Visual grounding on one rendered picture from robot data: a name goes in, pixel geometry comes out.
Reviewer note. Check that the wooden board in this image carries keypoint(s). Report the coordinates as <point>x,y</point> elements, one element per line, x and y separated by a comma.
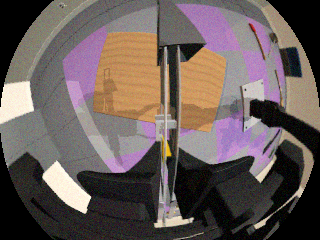
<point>128,81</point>

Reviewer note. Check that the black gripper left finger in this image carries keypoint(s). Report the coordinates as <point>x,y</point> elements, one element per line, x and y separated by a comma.
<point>141,184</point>

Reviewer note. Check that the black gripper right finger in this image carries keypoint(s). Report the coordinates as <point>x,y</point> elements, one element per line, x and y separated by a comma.
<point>194,178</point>

